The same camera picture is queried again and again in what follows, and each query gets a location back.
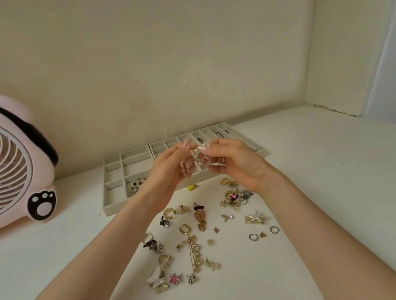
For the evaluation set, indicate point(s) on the grey necklace tray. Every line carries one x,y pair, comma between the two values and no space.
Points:
254,146

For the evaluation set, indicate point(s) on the rhinestone bow brooch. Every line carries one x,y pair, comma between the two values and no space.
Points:
159,283

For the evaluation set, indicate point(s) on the grey earring grid tray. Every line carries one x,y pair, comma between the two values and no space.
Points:
163,144

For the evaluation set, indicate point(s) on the white heart brooch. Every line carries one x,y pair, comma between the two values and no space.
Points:
154,274

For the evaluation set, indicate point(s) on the person's left forearm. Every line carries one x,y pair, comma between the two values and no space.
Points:
74,289

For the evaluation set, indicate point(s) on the person's right forearm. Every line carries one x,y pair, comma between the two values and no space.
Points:
331,246

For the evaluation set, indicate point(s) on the person's right hand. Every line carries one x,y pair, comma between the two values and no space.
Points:
242,163

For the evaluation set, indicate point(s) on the grey bracelet tray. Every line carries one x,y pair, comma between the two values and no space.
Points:
136,166

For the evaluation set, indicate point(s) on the yellow enamel earring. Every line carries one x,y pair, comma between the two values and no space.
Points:
191,187

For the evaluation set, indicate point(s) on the person's left hand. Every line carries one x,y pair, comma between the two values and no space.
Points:
166,177

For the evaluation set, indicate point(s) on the white table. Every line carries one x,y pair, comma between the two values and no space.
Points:
340,188

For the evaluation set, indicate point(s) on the pile of mixed jewelry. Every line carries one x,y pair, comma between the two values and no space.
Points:
200,221

